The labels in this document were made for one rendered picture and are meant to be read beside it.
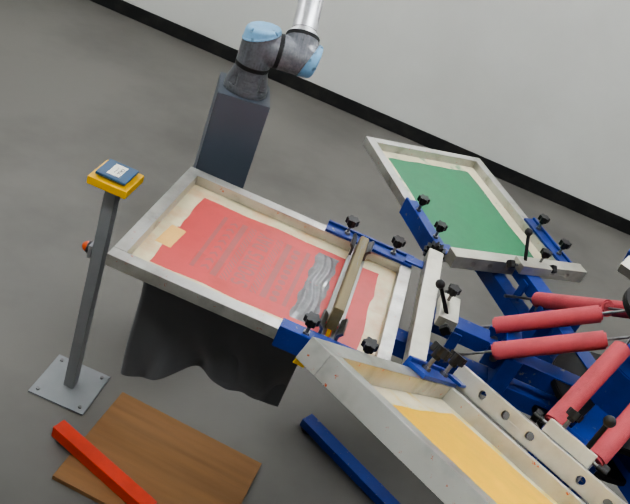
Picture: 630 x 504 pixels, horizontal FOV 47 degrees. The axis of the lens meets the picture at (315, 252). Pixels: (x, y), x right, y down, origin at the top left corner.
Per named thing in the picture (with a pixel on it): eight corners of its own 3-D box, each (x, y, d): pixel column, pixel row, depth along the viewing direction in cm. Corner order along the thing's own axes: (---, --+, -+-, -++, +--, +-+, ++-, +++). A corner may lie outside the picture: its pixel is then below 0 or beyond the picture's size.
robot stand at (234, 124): (148, 321, 317) (220, 71, 253) (189, 330, 321) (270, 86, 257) (142, 350, 302) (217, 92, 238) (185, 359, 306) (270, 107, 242)
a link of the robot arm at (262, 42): (236, 50, 245) (247, 12, 238) (274, 62, 249) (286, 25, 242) (235, 64, 236) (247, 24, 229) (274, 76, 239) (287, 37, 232)
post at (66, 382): (27, 391, 266) (66, 173, 215) (59, 355, 285) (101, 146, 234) (82, 416, 266) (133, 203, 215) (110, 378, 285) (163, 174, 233)
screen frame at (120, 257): (104, 264, 189) (106, 253, 187) (188, 175, 239) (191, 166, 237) (381, 386, 188) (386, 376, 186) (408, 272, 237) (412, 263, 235)
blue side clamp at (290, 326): (271, 345, 188) (279, 325, 185) (276, 334, 193) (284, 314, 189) (377, 392, 188) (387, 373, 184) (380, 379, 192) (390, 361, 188)
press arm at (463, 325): (426, 330, 208) (433, 317, 205) (428, 318, 213) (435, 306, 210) (482, 354, 208) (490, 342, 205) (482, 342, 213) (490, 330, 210)
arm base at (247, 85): (224, 74, 252) (232, 47, 246) (266, 86, 255) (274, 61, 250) (222, 91, 239) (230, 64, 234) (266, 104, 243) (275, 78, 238)
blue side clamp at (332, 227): (319, 243, 235) (326, 226, 231) (322, 236, 239) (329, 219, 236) (404, 280, 235) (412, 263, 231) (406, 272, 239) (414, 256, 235)
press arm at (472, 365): (204, 272, 216) (209, 256, 213) (211, 262, 221) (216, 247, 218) (588, 441, 214) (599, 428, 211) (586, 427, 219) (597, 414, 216)
